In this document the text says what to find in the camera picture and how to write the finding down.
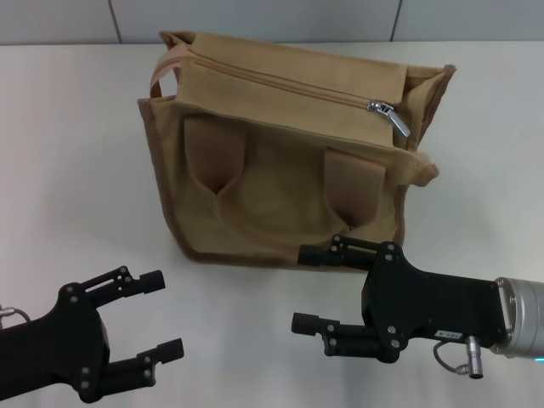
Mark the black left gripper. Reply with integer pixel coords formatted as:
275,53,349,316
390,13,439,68
0,266,185,408

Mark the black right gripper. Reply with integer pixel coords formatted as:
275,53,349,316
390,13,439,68
291,234,509,365

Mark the khaki canvas food bag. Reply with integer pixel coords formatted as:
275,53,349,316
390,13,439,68
136,29,439,269

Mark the silver metal zipper pull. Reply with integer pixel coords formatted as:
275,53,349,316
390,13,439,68
365,98,411,138

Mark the right wrist cable with connectors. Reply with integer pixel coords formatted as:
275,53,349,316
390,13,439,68
433,334,482,380

